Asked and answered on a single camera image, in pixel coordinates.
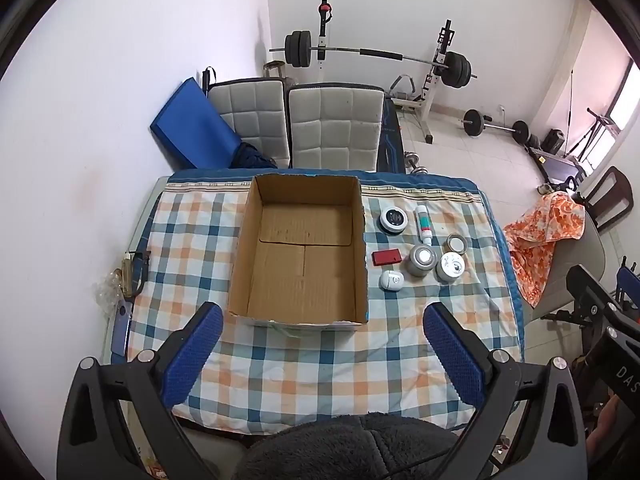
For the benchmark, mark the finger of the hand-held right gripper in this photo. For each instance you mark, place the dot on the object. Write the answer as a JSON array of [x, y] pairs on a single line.
[[629, 285], [592, 292]]

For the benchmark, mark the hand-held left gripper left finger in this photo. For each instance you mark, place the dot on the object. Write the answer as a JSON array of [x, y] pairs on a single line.
[[192, 355]]

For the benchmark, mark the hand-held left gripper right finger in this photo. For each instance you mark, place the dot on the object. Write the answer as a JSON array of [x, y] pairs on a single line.
[[452, 360]]

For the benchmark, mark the white round tin with print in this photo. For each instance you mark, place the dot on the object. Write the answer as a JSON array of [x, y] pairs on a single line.
[[450, 266]]

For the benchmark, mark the white earbud case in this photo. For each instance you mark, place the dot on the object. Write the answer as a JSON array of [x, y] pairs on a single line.
[[391, 280]]

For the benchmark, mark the silver round tin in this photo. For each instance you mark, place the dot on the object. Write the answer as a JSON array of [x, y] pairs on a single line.
[[421, 261]]

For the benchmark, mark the red card case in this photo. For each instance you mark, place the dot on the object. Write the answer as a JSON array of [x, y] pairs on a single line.
[[386, 257]]

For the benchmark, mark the cardboard box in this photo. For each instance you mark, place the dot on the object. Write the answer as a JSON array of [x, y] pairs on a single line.
[[300, 270]]

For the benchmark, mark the white spray bottle teal band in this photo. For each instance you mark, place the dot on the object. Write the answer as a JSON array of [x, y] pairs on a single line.
[[424, 225]]

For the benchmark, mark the round jar with black lid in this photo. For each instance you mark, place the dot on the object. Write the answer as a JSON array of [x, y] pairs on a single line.
[[393, 220]]

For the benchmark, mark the person's right forearm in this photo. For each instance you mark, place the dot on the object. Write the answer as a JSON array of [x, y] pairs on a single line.
[[617, 425]]

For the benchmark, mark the orange floral cloth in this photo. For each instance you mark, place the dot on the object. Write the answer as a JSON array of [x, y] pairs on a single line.
[[545, 230]]

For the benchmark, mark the dark wooden chair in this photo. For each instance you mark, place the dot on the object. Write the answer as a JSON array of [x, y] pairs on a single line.
[[617, 185]]

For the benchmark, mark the clear plastic wrap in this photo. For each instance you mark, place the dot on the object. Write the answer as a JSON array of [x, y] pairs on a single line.
[[107, 287]]

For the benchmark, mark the checked blanket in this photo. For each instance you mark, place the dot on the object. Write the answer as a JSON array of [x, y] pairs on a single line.
[[325, 360]]

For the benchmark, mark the treadmill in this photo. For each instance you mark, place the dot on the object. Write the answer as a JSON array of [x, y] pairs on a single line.
[[557, 165]]

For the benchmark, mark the dark fleece garment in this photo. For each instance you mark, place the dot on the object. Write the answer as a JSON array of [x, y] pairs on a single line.
[[350, 445]]

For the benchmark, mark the black speaker box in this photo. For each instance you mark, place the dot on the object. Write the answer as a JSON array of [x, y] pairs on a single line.
[[555, 141]]

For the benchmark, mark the black exercise stand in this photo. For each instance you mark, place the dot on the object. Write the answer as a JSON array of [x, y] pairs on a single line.
[[595, 130]]

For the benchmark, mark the loose black weight plates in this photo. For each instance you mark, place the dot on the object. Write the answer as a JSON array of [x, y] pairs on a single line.
[[534, 140]]

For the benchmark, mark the window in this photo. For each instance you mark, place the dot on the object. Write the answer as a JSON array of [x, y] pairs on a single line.
[[625, 100]]

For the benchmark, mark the chrome dumbbell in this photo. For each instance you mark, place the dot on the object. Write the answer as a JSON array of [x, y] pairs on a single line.
[[417, 166]]

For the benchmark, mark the dark blue knitted cloth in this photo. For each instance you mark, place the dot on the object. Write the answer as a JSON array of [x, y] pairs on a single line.
[[252, 156]]

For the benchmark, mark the short barbell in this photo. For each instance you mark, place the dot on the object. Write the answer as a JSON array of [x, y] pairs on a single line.
[[472, 121]]

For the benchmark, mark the blue folded mat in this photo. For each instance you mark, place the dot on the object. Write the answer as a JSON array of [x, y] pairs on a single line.
[[192, 125]]

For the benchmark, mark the black weight bench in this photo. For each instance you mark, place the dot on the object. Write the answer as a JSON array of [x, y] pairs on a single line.
[[391, 135]]

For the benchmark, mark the narrow white padded cushion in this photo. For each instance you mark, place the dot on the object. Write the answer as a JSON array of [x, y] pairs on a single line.
[[250, 115]]

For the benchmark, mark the white barbell rack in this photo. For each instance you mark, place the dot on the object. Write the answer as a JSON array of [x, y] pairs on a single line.
[[432, 90]]

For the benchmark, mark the wide white padded cushion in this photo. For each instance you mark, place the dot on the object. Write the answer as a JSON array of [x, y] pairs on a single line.
[[335, 125]]

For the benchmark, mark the small brown stool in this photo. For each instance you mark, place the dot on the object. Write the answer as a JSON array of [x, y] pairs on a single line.
[[275, 69]]

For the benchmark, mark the barbell with black plates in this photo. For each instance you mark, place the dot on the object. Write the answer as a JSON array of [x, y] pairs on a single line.
[[299, 49]]

